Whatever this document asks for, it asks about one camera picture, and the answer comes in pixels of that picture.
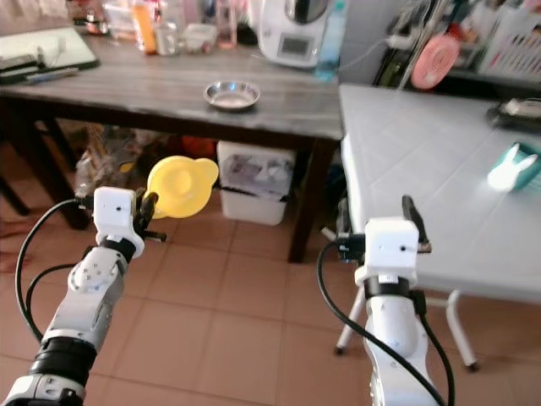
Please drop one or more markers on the yellow plastic bowl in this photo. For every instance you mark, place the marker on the yellow plastic bowl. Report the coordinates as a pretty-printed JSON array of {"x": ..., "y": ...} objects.
[{"x": 182, "y": 186}]

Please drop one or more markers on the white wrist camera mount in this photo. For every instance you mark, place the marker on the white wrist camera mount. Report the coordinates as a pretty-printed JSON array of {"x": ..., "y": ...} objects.
[
  {"x": 114, "y": 211},
  {"x": 389, "y": 249}
]

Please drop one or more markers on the printed plastic bag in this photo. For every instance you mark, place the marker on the printed plastic bag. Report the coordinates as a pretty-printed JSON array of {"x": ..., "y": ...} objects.
[{"x": 106, "y": 156}]

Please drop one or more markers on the white storage bin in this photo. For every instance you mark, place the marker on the white storage bin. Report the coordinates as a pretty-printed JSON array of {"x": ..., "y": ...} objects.
[{"x": 254, "y": 186}]

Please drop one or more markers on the white plastic basket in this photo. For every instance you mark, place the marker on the white plastic basket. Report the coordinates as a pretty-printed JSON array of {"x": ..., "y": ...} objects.
[{"x": 511, "y": 46}]

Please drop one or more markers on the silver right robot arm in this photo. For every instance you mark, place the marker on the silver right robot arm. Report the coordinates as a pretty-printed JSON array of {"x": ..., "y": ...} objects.
[{"x": 397, "y": 347}]

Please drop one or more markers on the teal and white cup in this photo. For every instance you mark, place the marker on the teal and white cup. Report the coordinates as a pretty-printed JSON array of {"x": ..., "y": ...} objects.
[{"x": 516, "y": 169}]

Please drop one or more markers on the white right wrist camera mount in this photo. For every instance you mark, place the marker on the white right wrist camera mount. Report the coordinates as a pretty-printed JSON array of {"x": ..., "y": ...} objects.
[{"x": 389, "y": 249}]

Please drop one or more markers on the grey pen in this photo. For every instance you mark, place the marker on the grey pen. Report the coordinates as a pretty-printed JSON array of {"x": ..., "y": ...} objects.
[{"x": 51, "y": 74}]

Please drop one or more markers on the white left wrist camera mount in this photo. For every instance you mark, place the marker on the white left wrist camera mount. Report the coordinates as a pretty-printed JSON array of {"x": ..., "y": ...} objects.
[{"x": 114, "y": 211}]

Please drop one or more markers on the black flat case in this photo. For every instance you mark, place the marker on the black flat case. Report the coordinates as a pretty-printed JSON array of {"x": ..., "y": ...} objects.
[{"x": 19, "y": 66}]

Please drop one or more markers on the person's bare foot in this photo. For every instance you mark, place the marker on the person's bare foot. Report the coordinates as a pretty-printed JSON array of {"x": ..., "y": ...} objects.
[
  {"x": 10, "y": 260},
  {"x": 17, "y": 227}
]

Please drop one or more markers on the dark wooden table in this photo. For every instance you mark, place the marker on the dark wooden table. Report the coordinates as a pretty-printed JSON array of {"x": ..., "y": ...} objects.
[{"x": 127, "y": 85}]

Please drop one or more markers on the white kitchen appliance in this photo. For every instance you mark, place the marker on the white kitchen appliance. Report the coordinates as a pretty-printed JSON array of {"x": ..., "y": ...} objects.
[{"x": 292, "y": 42}]

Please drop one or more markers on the pink round fan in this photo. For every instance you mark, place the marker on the pink round fan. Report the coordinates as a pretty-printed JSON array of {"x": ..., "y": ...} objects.
[{"x": 437, "y": 63}]

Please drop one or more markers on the white plastic folding table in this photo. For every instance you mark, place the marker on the white plastic folding table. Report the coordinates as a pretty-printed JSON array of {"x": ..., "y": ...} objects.
[{"x": 414, "y": 161}]

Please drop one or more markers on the blue plastic water bottle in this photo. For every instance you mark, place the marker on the blue plastic water bottle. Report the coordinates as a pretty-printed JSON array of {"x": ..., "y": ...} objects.
[{"x": 331, "y": 46}]

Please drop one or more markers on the small white container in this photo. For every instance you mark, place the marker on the small white container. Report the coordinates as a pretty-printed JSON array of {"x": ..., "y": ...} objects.
[{"x": 200, "y": 38}]

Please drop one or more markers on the clear glass jar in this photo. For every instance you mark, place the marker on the clear glass jar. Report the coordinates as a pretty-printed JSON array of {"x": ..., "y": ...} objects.
[{"x": 170, "y": 36}]

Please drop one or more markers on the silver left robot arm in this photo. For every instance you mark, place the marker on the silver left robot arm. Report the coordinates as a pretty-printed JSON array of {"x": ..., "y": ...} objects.
[{"x": 89, "y": 292}]

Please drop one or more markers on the stainless steel bowl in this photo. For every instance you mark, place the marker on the stainless steel bowl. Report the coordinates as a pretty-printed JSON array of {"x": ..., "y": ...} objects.
[{"x": 232, "y": 95}]

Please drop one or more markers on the cluttered dark shelf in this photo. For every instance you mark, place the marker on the cluttered dark shelf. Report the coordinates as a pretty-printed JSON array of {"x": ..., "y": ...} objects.
[{"x": 473, "y": 80}]

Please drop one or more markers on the pink glass bottle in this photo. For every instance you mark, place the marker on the pink glass bottle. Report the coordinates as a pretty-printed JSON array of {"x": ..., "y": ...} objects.
[{"x": 226, "y": 25}]

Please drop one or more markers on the black dish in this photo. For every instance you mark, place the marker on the black dish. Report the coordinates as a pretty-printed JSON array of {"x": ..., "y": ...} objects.
[{"x": 516, "y": 116}]

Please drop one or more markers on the orange bottle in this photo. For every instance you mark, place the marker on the orange bottle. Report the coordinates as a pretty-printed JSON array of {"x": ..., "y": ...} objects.
[{"x": 144, "y": 30}]

